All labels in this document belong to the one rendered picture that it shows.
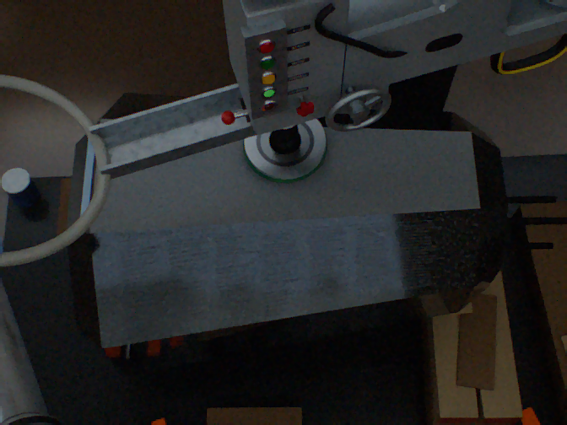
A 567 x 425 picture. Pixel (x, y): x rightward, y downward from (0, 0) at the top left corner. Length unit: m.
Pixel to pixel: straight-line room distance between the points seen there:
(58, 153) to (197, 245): 1.23
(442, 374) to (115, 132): 1.25
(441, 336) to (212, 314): 0.78
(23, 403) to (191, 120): 0.93
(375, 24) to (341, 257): 0.69
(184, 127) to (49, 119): 1.41
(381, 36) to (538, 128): 1.67
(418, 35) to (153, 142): 0.66
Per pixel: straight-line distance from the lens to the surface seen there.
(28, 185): 2.98
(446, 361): 2.54
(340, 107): 1.68
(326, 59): 1.62
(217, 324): 2.15
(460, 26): 1.74
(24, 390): 1.21
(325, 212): 2.03
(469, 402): 2.53
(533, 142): 3.20
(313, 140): 2.07
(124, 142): 1.91
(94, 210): 1.81
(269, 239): 2.04
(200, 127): 1.90
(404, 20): 1.65
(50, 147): 3.19
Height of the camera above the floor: 2.67
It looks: 66 degrees down
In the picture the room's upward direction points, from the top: 2 degrees counter-clockwise
